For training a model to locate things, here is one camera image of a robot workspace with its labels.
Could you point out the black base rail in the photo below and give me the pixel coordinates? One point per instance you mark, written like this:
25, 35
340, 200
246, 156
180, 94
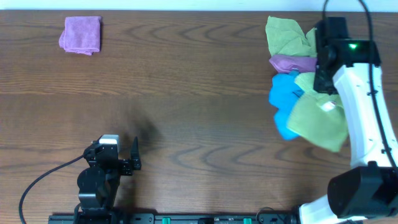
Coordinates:
148, 218

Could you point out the blue cloth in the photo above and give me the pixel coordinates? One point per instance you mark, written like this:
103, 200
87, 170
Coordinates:
283, 95

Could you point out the light green cloth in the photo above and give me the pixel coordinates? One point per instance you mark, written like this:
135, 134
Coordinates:
318, 117

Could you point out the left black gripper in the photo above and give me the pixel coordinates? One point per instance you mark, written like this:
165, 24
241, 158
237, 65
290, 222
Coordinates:
123, 166

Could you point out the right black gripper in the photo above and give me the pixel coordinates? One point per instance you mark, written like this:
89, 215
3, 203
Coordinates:
321, 79

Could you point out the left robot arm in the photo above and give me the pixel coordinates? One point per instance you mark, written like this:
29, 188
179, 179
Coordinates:
99, 183

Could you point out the crumpled olive green cloth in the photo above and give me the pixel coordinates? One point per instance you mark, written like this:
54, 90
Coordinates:
286, 37

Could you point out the folded purple cloth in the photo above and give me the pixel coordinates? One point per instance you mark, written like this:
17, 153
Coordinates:
81, 35

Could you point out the crumpled purple cloth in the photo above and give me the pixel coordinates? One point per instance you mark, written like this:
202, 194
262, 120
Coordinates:
286, 64

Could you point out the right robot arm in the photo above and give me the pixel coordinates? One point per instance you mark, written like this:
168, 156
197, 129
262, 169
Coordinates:
352, 69

